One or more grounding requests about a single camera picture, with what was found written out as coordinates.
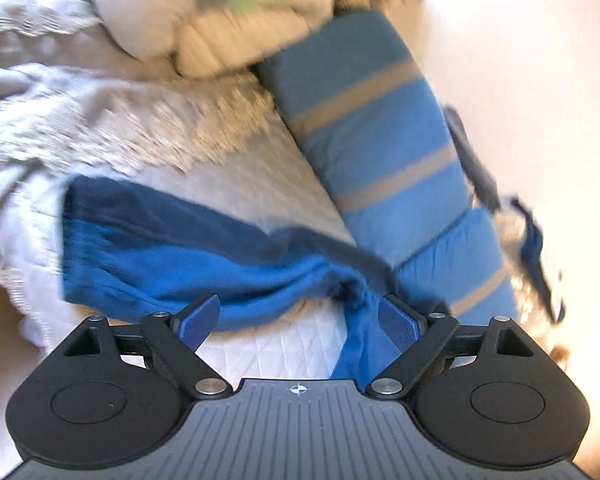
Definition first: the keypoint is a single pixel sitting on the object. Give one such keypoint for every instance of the white fringed throw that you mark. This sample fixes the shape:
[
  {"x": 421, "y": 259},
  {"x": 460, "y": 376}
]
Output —
[{"x": 80, "y": 100}]

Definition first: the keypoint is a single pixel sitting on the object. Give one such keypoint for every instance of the dark blue cloth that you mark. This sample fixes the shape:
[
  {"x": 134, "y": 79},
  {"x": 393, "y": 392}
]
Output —
[{"x": 535, "y": 255}]

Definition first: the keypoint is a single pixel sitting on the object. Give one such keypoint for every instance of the quilted bedspread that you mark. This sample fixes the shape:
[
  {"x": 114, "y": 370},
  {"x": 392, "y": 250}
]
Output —
[{"x": 260, "y": 175}]

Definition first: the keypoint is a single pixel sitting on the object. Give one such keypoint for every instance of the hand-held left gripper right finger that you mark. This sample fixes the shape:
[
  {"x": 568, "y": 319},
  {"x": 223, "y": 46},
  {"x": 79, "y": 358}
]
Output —
[{"x": 397, "y": 325}]

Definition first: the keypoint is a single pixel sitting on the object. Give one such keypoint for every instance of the blue fleece jacket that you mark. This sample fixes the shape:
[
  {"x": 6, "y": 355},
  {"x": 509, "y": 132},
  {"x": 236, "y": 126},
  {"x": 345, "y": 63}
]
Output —
[{"x": 180, "y": 265}]

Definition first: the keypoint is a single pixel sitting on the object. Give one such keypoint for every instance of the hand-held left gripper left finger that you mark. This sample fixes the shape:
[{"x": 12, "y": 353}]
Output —
[{"x": 200, "y": 322}]

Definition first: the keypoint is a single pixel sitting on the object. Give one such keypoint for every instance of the cream lace cover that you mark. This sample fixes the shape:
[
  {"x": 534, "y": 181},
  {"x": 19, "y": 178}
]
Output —
[{"x": 511, "y": 240}]

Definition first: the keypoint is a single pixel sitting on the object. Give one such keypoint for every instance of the dark cloth strip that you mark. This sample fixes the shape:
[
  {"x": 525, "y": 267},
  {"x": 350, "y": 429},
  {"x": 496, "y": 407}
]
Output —
[{"x": 472, "y": 160}]

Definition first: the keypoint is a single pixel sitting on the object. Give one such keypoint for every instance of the blue striped pillow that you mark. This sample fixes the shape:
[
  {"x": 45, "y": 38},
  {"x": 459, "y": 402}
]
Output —
[
  {"x": 375, "y": 125},
  {"x": 460, "y": 260}
]

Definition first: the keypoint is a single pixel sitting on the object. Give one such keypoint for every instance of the beige comforter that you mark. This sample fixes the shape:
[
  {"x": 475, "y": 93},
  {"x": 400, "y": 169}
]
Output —
[{"x": 250, "y": 35}]

